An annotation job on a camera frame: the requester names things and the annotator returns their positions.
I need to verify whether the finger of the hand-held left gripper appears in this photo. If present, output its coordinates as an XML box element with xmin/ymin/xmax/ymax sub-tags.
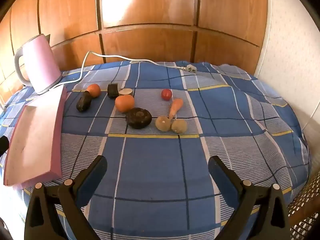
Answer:
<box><xmin>0</xmin><ymin>135</ymin><xmax>10</xmax><ymax>155</ymax></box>

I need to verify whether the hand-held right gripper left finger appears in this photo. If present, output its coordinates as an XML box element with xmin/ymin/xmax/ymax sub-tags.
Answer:
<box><xmin>24</xmin><ymin>155</ymin><xmax>108</xmax><ymax>240</ymax></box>

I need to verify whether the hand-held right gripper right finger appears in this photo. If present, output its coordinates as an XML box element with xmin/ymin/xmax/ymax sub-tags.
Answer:
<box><xmin>208</xmin><ymin>155</ymin><xmax>292</xmax><ymax>240</ymax></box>

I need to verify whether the pink shallow cardboard tray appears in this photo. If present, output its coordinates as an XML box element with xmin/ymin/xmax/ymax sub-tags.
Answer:
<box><xmin>3</xmin><ymin>87</ymin><xmax>68</xmax><ymax>188</ymax></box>

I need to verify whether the small yellow round fruit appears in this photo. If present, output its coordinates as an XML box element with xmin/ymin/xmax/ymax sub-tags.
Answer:
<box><xmin>171</xmin><ymin>119</ymin><xmax>188</xmax><ymax>133</ymax></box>
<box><xmin>155</xmin><ymin>116</ymin><xmax>171</xmax><ymax>131</ymax></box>

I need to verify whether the dark oblong fruit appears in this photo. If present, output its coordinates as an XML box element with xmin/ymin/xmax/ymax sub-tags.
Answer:
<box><xmin>76</xmin><ymin>91</ymin><xmax>92</xmax><ymax>112</ymax></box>

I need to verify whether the dark round fruit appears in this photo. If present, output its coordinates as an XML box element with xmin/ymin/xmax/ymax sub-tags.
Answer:
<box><xmin>125</xmin><ymin>107</ymin><xmax>152</xmax><ymax>130</ymax></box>

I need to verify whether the small carrot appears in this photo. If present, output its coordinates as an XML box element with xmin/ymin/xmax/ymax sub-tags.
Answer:
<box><xmin>168</xmin><ymin>98</ymin><xmax>184</xmax><ymax>120</ymax></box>

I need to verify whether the large orange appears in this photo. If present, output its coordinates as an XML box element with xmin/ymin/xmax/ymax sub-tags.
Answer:
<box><xmin>115</xmin><ymin>94</ymin><xmax>135</xmax><ymax>113</ymax></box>

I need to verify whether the small orange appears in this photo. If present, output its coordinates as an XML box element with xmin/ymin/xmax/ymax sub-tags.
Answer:
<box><xmin>87</xmin><ymin>84</ymin><xmax>101</xmax><ymax>98</ymax></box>

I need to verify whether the dark-skinned cut root cylinder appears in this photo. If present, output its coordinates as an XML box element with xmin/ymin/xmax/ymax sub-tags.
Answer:
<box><xmin>107</xmin><ymin>83</ymin><xmax>120</xmax><ymax>99</ymax></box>

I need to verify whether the blue plaid blanket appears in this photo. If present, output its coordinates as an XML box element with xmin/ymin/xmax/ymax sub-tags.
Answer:
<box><xmin>0</xmin><ymin>60</ymin><xmax>310</xmax><ymax>240</ymax></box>

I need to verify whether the rattan chair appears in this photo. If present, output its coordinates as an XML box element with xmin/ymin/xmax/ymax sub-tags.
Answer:
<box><xmin>287</xmin><ymin>170</ymin><xmax>320</xmax><ymax>240</ymax></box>

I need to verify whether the pink electric kettle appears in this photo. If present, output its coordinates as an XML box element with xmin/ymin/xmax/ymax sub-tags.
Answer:
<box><xmin>14</xmin><ymin>34</ymin><xmax>62</xmax><ymax>95</ymax></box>

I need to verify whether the wooden wardrobe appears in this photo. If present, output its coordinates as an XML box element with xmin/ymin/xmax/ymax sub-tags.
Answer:
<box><xmin>0</xmin><ymin>0</ymin><xmax>272</xmax><ymax>100</ymax></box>

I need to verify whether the white power cable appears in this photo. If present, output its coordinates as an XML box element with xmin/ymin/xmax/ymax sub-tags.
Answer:
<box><xmin>51</xmin><ymin>51</ymin><xmax>198</xmax><ymax>90</ymax></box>

